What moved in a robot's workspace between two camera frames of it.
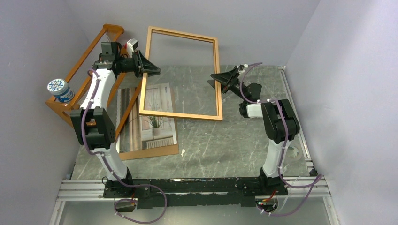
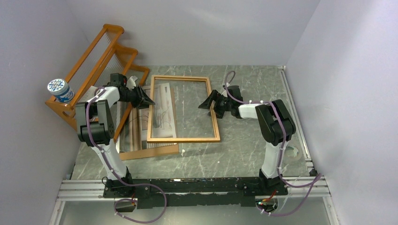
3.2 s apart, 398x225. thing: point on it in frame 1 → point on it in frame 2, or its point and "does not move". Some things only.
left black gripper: x=143 y=65 → x=143 y=101
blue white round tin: x=60 y=88 does not move
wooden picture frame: x=219 y=108 → x=149 y=139
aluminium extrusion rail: x=75 y=191 does not move
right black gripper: x=226 y=79 → x=217 y=97
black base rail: x=150 y=193 does not move
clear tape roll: x=294 y=153 does not move
